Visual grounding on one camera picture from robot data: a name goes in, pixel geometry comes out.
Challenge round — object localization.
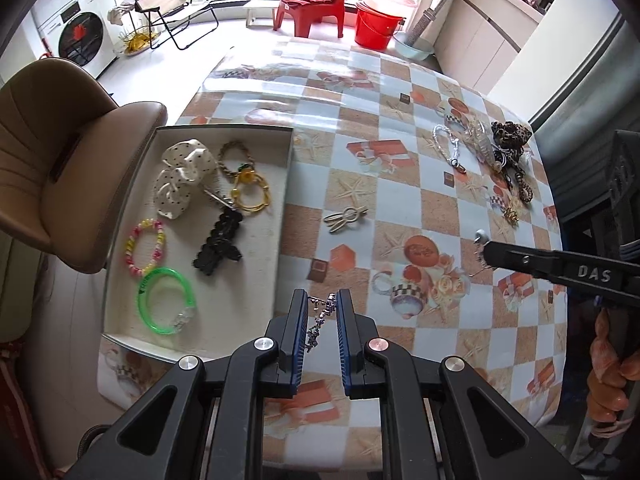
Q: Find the red plastic bucket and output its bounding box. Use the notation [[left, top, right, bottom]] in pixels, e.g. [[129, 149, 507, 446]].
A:
[[355, 2, 404, 51]]

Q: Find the brown leather chair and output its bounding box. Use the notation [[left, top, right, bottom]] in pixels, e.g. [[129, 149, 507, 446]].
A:
[[1, 58, 167, 274]]

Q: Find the white polka dot scrunchie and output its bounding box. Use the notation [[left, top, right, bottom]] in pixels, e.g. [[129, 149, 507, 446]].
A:
[[153, 139, 217, 220]]

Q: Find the light blue basin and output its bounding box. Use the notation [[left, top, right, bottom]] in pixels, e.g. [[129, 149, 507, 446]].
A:
[[393, 32, 434, 62]]

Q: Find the lower white washing machine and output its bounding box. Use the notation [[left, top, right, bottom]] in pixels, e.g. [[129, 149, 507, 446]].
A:
[[37, 0, 116, 78]]

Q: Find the gold bow hair clip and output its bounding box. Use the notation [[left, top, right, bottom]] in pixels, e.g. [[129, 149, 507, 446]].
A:
[[489, 195, 522, 228]]

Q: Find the grey shallow tray box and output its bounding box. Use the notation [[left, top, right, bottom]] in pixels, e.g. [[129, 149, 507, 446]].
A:
[[102, 125, 293, 363]]

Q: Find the clear claw hair clip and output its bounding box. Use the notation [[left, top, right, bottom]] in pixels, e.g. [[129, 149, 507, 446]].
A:
[[465, 118, 500, 169]]

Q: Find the brown braided bracelet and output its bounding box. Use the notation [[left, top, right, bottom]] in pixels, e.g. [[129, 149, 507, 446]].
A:
[[217, 138, 256, 179]]

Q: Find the red plastic chair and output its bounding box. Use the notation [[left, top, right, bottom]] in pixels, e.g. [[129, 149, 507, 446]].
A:
[[272, 0, 345, 39]]

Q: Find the pink plastic basin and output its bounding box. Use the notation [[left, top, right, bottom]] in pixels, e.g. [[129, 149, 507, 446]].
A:
[[355, 0, 416, 18]]

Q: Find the pink yellow beaded bracelet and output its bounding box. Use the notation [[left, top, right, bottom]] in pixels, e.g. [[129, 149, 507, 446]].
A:
[[124, 216, 167, 280]]

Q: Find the silver rhinestone hair clip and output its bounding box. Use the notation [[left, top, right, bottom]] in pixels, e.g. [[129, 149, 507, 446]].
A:
[[202, 186, 235, 210]]

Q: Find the beige bunny hair clip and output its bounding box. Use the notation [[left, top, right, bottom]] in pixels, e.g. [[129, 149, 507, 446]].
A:
[[323, 206, 368, 234]]

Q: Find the white cabinet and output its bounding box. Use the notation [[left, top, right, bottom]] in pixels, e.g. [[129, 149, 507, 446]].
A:
[[434, 0, 542, 94]]

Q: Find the silver crystal hair clip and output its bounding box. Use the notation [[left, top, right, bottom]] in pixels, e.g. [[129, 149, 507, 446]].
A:
[[474, 230, 490, 264]]

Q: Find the yellow hair tie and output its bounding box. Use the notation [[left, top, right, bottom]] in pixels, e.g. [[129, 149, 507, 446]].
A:
[[229, 161, 274, 216]]

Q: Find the person's right hand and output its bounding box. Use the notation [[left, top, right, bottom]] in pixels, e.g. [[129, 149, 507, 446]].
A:
[[587, 309, 639, 422]]

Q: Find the green plastic bangle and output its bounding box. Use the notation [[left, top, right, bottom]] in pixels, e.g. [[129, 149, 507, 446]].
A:
[[136, 266, 198, 336]]

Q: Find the small white stool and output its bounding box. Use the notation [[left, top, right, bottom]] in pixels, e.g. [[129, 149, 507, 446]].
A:
[[244, 4, 278, 28]]

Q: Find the black scalloped hair clip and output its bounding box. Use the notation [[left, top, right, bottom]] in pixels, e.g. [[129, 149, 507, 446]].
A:
[[192, 207, 244, 276]]

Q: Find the mop with grey handle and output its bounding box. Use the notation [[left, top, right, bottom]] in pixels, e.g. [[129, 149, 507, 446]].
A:
[[406, 0, 467, 47]]

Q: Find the folding lounge chair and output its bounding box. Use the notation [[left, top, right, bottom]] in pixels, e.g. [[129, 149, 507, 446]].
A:
[[134, 0, 219, 51]]

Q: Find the yellow item basket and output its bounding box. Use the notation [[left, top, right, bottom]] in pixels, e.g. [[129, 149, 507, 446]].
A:
[[119, 29, 160, 56]]

